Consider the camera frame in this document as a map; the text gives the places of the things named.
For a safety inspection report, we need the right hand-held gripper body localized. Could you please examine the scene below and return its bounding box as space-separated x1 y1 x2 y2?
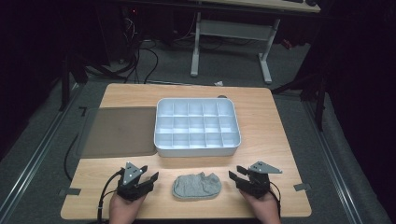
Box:
234 161 284 200

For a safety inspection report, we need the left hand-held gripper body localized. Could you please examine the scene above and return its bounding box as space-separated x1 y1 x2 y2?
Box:
116 161 155 202

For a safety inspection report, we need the grey sock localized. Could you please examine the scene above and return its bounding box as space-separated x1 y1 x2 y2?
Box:
171 172 223 201

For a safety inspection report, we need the white divided storage box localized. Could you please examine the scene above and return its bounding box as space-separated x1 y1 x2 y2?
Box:
153 97 242 158

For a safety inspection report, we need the person's left hand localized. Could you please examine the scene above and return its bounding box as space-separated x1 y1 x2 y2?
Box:
108 192 146 224

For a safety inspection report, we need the person's right hand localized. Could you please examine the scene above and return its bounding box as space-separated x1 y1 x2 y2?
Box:
238 189 282 224

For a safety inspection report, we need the black stand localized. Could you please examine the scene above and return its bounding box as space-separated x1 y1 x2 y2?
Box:
271 69 330 133
58 50 127 112

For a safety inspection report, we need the white-legged desk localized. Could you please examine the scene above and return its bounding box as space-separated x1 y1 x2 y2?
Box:
190 0 321 85

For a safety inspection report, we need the right hand-held gripper cable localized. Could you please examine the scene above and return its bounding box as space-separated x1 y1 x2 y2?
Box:
268 181 282 218

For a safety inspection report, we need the black floor cable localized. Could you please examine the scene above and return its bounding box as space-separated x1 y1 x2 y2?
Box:
64 133 79 182

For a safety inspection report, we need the metal floor rail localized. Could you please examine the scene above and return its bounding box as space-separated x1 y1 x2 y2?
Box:
302 99 364 224
0 83 80 220

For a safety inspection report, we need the bundle of black cables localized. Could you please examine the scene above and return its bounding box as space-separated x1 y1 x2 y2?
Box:
122 17 160 84

